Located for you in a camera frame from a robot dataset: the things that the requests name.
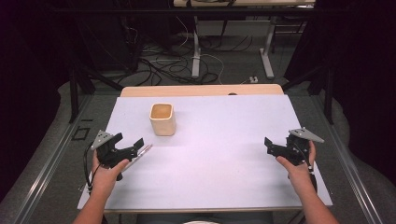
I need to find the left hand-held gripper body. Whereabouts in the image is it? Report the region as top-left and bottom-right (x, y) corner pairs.
(91, 130), (139, 182)

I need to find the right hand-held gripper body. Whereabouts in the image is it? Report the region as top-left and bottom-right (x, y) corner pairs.
(269, 127), (325, 166)

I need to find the thin pen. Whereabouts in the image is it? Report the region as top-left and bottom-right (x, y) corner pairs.
(121, 144), (153, 173)

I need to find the beige square cup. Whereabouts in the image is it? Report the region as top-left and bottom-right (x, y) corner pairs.
(148, 103), (177, 137)

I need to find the person's right hand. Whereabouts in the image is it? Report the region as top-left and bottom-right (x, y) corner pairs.
(276, 140), (318, 189)

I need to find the person's left hand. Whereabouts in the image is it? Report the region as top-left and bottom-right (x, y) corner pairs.
(90, 150), (131, 198)

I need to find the white table mat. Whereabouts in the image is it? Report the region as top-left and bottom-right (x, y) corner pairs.
(77, 94), (333, 211)

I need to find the white desk with metal legs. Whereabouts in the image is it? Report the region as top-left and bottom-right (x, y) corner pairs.
(173, 0), (317, 80)

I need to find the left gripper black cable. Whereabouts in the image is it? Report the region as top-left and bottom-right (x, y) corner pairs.
(82, 141), (102, 196)

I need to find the black metal frame stand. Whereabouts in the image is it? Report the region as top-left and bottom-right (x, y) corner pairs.
(281, 63), (335, 125)
(59, 55), (125, 124)

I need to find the tangle of floor cables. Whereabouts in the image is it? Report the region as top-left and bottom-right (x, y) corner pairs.
(124, 15), (254, 87)

